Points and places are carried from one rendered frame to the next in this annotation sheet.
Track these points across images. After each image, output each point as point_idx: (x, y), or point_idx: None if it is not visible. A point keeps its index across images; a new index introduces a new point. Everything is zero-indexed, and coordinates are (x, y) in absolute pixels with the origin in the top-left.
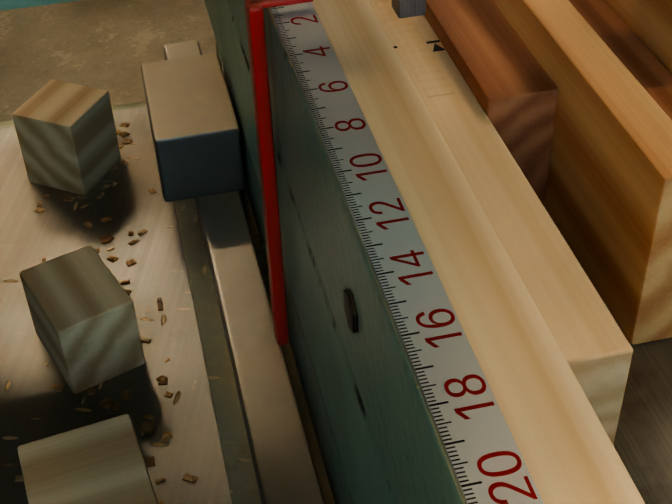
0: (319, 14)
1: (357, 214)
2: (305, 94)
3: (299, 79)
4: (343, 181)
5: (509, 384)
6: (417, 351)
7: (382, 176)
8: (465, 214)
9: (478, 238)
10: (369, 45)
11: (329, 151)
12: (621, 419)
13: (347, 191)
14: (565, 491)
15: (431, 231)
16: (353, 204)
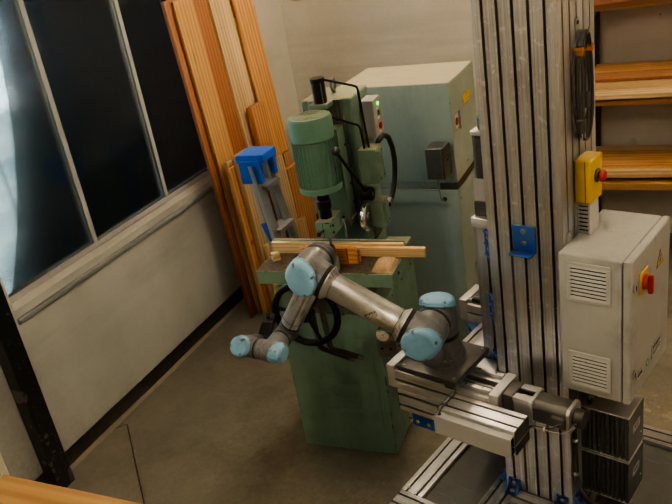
0: (334, 241)
1: (311, 238)
2: (323, 238)
3: (325, 238)
4: (314, 238)
5: (298, 241)
6: (301, 238)
7: (313, 239)
8: (309, 242)
9: (307, 242)
10: (328, 242)
11: (317, 238)
12: None
13: (313, 238)
14: (292, 241)
15: (309, 241)
16: (312, 238)
